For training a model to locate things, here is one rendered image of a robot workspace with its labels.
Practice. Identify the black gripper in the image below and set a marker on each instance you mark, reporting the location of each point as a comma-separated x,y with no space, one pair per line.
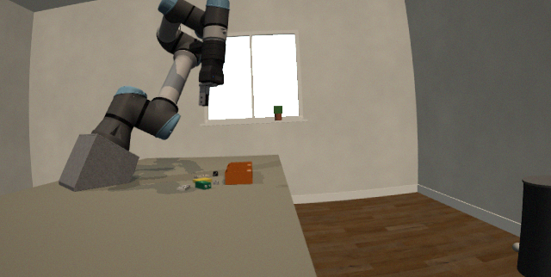
213,57

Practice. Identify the orange three-compartment bin rack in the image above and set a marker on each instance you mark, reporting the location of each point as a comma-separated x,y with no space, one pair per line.
234,176

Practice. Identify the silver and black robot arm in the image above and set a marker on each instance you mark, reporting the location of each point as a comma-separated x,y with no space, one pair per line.
158,117

